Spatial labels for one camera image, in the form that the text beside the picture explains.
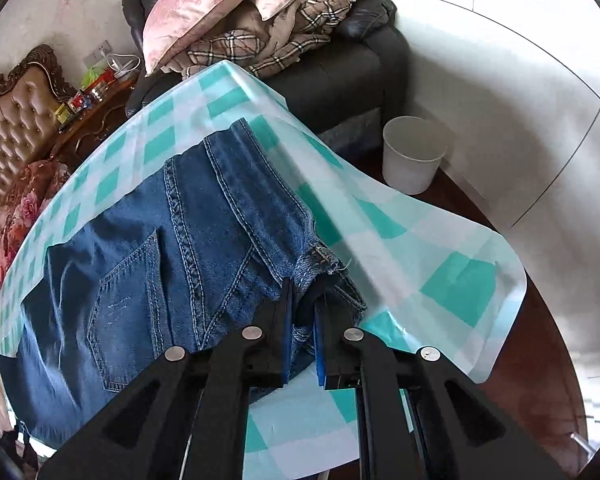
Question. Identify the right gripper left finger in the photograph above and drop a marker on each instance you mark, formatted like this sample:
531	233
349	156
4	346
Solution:
270	358

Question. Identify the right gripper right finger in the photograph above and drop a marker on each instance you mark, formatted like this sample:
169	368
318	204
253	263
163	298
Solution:
337	363

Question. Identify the blue denim jeans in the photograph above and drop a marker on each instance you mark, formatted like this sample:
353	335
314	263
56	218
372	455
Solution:
183	260

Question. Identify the teal checked tablecloth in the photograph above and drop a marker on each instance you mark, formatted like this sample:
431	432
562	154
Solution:
426	276

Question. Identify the white waste bin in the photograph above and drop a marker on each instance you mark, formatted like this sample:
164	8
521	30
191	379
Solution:
413	150

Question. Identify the black leather armchair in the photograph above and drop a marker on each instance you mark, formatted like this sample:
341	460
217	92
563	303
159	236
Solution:
346	90

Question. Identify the dark wooden nightstand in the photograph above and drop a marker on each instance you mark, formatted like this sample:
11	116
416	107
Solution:
94	126

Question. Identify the plaid blanket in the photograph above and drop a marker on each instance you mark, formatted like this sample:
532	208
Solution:
262	48

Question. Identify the green item on nightstand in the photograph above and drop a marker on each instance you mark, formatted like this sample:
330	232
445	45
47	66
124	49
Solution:
91	74

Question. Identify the tufted brown headboard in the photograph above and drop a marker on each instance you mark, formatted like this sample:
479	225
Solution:
30	94

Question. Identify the wall power socket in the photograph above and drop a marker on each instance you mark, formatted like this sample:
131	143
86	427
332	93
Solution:
98	54

